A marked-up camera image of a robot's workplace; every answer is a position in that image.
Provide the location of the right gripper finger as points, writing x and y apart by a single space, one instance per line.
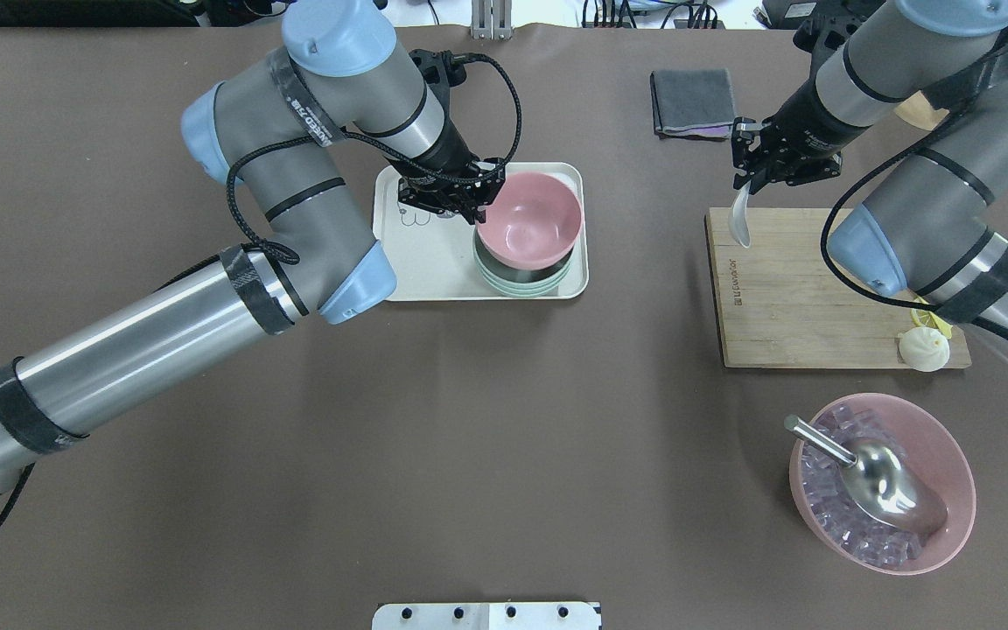
741 178
760 180

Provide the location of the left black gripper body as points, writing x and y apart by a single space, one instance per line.
449 157

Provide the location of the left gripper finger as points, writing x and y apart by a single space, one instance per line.
490 186
474 215

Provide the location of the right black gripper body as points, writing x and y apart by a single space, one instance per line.
806 123

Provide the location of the white ceramic spoon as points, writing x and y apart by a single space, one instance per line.
737 222

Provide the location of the small pink bowl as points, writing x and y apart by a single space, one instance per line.
533 223

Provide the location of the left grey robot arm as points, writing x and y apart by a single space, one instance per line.
340 73

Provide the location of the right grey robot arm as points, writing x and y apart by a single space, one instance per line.
922 228

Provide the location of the green bowl stack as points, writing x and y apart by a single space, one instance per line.
526 282

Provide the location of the large pink bowl with ice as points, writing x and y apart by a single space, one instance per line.
930 452

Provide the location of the cream tray with dog print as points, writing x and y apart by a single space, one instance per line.
434 258

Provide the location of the folded grey cloth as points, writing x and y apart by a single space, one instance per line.
692 103

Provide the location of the wooden mug tree stand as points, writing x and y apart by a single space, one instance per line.
918 112

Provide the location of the bamboo cutting board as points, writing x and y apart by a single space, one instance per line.
779 306

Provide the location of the lower lemon slice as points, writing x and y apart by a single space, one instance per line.
926 318

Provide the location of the metal ice scoop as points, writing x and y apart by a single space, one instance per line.
876 479

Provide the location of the white mounting plate with screws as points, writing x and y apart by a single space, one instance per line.
489 615

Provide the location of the metal camera post base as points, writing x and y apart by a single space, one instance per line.
492 19

